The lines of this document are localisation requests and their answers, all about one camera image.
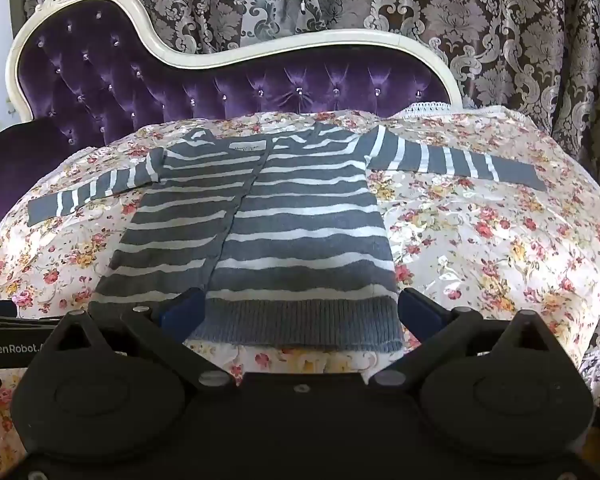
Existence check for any grey white striped sweater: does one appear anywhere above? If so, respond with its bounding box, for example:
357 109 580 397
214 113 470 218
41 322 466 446
27 122 548 353

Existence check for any purple tufted sofa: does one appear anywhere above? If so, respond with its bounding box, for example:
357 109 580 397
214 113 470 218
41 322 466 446
0 0 463 256

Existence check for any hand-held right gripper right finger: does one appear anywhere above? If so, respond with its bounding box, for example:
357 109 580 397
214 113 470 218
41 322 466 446
370 287 563 393

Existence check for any floral blanket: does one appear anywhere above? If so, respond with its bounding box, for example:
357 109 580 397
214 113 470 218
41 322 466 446
0 102 600 476

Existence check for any light damask curtain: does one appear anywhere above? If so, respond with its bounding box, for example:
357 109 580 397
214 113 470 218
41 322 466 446
240 0 328 48

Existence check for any dark damask curtain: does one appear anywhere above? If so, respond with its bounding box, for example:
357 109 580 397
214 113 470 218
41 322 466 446
22 0 600 411

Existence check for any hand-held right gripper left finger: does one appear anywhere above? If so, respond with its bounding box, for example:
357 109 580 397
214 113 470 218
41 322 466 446
44 287 240 397

